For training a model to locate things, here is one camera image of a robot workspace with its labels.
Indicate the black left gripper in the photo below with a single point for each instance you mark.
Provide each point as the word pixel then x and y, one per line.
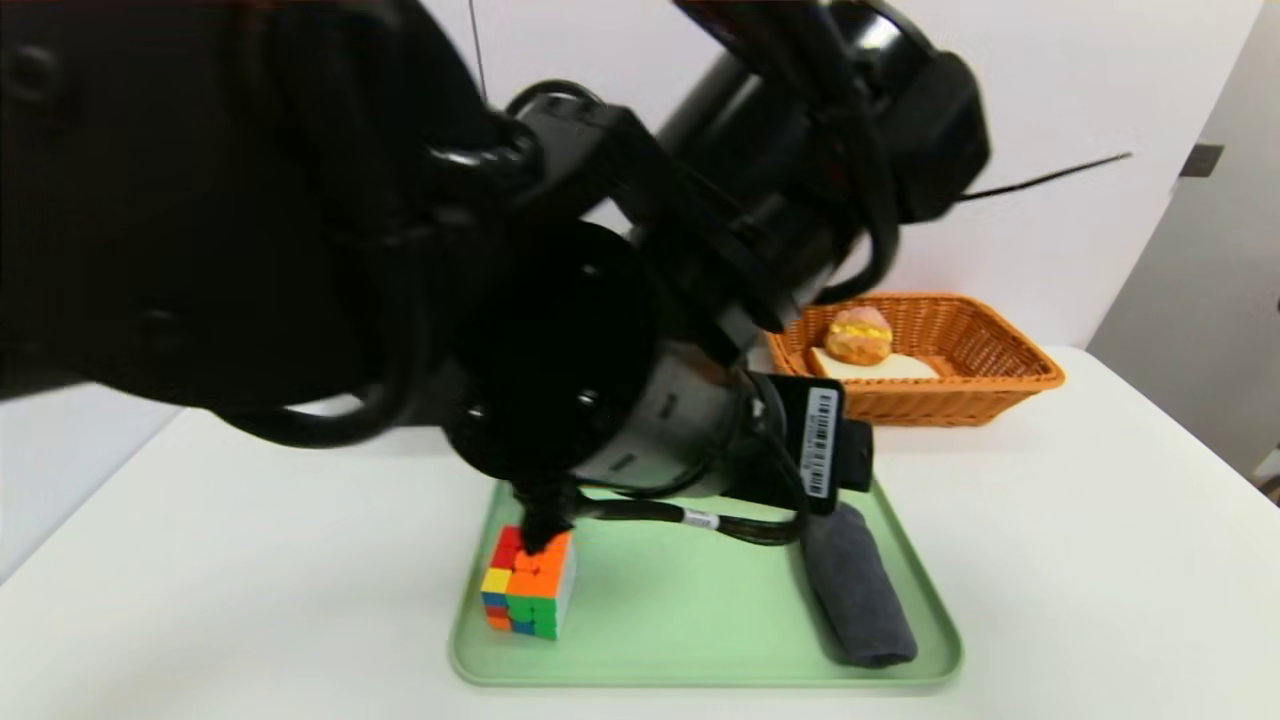
pixel 822 441

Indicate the cream bun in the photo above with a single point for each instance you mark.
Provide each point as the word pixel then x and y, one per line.
pixel 860 338

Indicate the white toast bread slice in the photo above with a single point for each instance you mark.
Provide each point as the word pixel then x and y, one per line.
pixel 905 368

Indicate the dark grey towel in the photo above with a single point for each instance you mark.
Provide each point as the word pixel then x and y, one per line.
pixel 860 600

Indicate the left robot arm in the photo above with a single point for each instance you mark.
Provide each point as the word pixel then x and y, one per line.
pixel 300 200

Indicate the orange wicker basket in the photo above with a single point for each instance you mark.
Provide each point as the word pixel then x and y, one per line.
pixel 950 400

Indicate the light green plastic tray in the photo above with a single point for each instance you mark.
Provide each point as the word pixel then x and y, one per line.
pixel 680 620

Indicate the multicoloured puzzle cube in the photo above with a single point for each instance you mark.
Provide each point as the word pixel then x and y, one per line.
pixel 530 590

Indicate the dark wall plate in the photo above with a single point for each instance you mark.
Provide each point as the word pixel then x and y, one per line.
pixel 1200 160

